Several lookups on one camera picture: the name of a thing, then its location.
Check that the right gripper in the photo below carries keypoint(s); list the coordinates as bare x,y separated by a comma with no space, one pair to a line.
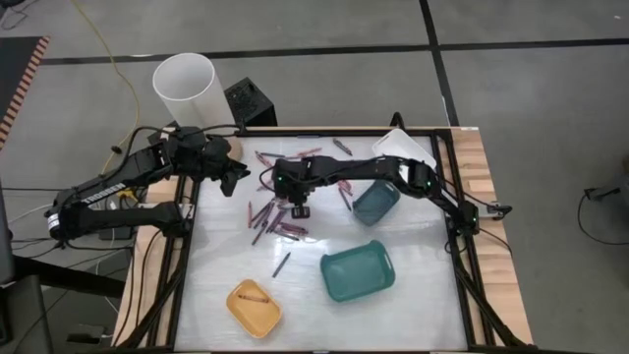
295,177

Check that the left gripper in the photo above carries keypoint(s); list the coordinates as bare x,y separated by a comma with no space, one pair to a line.
216,157

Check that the purple crayon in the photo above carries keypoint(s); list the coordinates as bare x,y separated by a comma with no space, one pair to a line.
276,221
259,234
345,200
295,228
268,216

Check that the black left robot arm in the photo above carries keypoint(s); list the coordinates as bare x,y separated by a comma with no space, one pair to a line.
113,189

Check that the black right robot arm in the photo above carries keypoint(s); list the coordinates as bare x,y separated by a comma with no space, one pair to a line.
363,169

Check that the blue crayon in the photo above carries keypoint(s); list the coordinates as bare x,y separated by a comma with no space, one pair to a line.
263,212
275,155
287,236
342,147
281,265

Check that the small teal plastic bin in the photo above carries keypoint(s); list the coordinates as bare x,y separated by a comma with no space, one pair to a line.
376,204

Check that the black speaker box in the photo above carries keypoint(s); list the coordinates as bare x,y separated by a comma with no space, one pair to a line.
248,103

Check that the large teal plastic bin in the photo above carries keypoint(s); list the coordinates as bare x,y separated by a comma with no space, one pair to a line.
356,273

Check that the white cylindrical lamp shade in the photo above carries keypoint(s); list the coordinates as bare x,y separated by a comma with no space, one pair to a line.
191,93

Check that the yellow plastic bin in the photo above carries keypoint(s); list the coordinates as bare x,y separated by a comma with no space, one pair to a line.
255,317

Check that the white plastic bin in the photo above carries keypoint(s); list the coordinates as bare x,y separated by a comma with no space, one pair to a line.
400,142

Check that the black mat striped edge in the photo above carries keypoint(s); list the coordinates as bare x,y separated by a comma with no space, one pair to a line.
15,74

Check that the grey floor stand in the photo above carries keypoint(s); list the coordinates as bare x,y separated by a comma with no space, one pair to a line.
24,314

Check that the grey floor device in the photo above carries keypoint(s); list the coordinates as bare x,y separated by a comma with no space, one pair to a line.
609,189

